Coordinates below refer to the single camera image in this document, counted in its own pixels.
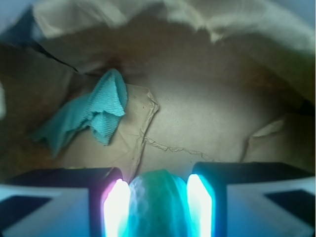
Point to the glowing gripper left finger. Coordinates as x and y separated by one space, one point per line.
63 202

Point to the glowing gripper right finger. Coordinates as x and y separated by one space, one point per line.
252 199

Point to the green ball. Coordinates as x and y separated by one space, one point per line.
158 206

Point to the teal cloth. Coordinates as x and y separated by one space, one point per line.
101 111

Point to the brown paper bag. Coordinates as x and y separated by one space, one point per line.
207 80

